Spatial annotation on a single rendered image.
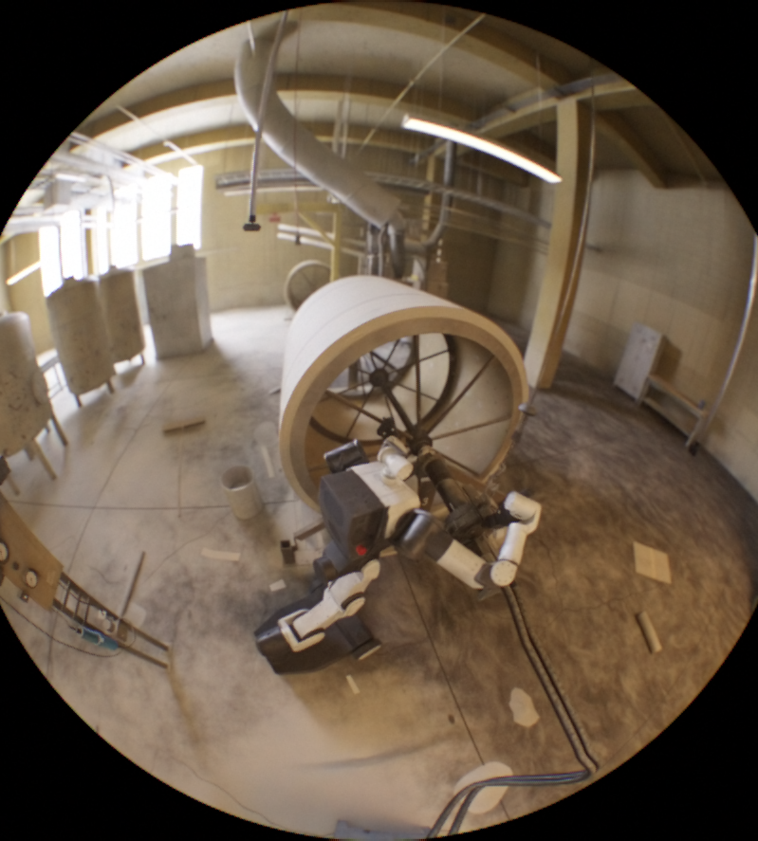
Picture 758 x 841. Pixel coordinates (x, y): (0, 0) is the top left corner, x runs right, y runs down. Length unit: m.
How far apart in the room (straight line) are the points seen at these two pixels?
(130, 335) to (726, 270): 13.61
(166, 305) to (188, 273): 0.87
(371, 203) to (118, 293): 5.22
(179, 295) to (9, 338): 3.97
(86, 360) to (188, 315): 2.48
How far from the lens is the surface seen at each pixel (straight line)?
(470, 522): 1.25
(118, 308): 6.83
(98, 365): 5.97
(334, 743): 1.99
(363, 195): 5.33
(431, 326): 1.42
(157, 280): 6.98
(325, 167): 5.36
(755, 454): 8.81
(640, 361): 8.37
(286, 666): 1.85
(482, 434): 2.46
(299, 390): 1.40
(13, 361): 4.29
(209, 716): 2.17
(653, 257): 9.70
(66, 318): 5.82
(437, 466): 1.54
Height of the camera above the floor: 1.97
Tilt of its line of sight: 33 degrees down
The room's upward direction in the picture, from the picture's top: 5 degrees clockwise
